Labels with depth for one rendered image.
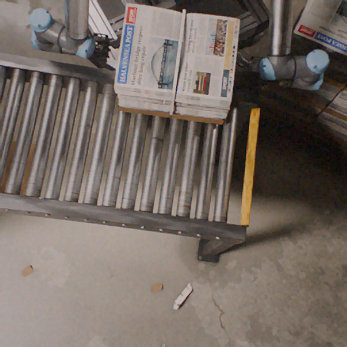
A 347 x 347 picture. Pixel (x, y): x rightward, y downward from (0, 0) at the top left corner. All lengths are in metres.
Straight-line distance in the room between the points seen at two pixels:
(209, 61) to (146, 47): 0.21
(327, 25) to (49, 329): 1.78
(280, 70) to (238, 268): 1.12
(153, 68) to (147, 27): 0.14
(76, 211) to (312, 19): 1.11
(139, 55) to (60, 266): 1.26
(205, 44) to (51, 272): 1.39
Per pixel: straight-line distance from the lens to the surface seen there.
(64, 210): 1.65
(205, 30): 1.60
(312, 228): 2.56
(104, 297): 2.42
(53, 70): 1.81
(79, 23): 1.62
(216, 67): 1.55
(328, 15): 1.98
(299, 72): 1.72
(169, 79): 1.52
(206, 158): 1.68
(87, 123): 1.72
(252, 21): 2.61
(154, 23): 1.60
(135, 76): 1.52
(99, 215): 1.63
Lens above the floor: 2.41
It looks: 75 degrees down
